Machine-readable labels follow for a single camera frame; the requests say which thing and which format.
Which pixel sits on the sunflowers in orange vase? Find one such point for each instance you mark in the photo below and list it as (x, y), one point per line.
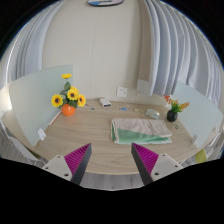
(68, 100)

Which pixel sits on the small blue card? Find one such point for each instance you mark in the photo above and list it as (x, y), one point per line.
(122, 108)

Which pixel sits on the white wall socket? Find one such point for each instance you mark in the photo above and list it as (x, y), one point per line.
(122, 92)

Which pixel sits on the small white box device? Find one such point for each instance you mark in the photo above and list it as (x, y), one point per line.
(105, 103)

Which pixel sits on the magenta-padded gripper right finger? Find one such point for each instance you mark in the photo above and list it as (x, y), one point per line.
(146, 159)

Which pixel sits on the white pleated curtain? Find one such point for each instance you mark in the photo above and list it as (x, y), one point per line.
(180, 50)
(30, 46)

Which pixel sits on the round wall clock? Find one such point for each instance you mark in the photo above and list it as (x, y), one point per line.
(105, 2)

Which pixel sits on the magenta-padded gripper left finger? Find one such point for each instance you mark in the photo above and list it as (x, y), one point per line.
(77, 158)

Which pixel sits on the yellow-green chair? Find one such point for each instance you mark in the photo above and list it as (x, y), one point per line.
(201, 156)

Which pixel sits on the beige and green towel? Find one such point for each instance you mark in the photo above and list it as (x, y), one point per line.
(140, 131)

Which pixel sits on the white chair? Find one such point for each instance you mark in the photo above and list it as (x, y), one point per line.
(16, 146)

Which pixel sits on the orange flowers in black vase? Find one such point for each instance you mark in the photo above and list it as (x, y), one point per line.
(172, 115)

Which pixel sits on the frosted glass desk partition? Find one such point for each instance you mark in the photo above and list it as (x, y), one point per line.
(200, 113)
(33, 100)

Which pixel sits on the small grey sticker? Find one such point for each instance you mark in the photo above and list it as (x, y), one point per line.
(92, 108)

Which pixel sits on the small metal hook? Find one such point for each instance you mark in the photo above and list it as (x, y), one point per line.
(176, 126)

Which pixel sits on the fan-shaped printed card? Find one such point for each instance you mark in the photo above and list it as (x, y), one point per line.
(152, 114)

